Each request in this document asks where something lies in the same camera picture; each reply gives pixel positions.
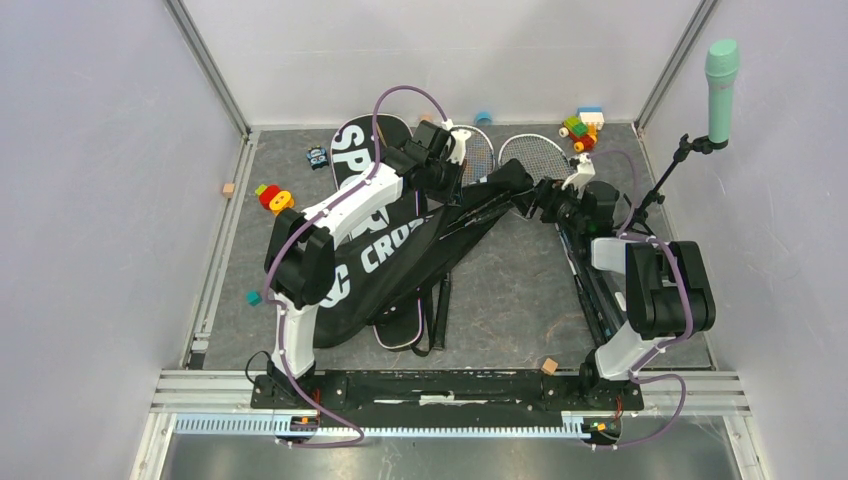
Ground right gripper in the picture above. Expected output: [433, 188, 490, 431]
[511, 176, 587, 233]

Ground black shuttlecock tube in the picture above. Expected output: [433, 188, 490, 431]
[556, 222, 626, 347]

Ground black crossway racket bag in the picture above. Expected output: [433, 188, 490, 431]
[313, 160, 534, 351]

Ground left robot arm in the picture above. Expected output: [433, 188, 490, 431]
[263, 117, 471, 408]

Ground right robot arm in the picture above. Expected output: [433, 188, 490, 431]
[531, 177, 716, 408]

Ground black white shaft racket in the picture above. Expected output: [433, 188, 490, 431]
[497, 134, 575, 182]

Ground green blue blocks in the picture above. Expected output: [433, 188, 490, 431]
[558, 106, 605, 153]

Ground black microphone tripod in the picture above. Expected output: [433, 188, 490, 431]
[626, 134, 729, 234]

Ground black sport racket bag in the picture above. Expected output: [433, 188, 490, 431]
[315, 114, 433, 351]

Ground small wooden cube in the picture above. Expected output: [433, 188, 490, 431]
[540, 358, 559, 375]

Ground red yellow toy blocks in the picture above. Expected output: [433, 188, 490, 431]
[255, 184, 294, 216]

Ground teal cube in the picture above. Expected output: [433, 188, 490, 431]
[245, 290, 263, 307]

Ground green microphone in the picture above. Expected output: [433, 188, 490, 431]
[704, 39, 740, 144]

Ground white frame racket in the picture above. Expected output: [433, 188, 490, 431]
[457, 125, 496, 186]

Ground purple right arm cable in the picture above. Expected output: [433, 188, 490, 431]
[586, 148, 696, 452]

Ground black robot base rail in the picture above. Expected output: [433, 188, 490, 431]
[250, 369, 644, 428]

